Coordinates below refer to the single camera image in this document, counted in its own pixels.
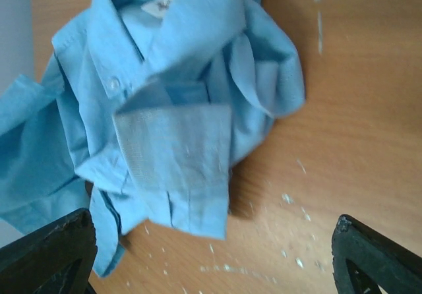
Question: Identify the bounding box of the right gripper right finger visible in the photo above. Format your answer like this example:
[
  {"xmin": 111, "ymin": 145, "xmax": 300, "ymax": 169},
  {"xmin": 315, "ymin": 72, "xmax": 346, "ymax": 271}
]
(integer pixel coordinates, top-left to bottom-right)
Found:
[{"xmin": 332, "ymin": 214, "xmax": 421, "ymax": 293}]

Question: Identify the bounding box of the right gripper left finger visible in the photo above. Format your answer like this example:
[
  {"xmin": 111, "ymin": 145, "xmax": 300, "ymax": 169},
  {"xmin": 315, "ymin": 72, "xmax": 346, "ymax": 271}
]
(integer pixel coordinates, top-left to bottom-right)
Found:
[{"xmin": 1, "ymin": 208, "xmax": 98, "ymax": 293}]

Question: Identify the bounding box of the light blue button shirt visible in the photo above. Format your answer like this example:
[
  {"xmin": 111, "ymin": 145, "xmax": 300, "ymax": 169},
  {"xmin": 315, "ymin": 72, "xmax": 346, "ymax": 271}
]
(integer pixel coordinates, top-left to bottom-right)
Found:
[{"xmin": 1, "ymin": 0, "xmax": 305, "ymax": 277}]

